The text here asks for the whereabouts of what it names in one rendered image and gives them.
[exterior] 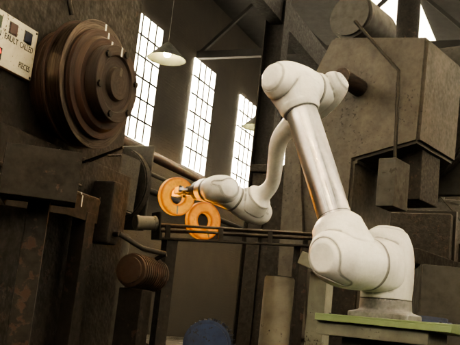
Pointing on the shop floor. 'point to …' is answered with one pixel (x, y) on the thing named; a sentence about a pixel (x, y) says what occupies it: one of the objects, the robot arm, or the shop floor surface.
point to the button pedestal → (315, 304)
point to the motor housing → (136, 296)
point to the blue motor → (208, 333)
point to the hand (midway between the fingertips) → (177, 192)
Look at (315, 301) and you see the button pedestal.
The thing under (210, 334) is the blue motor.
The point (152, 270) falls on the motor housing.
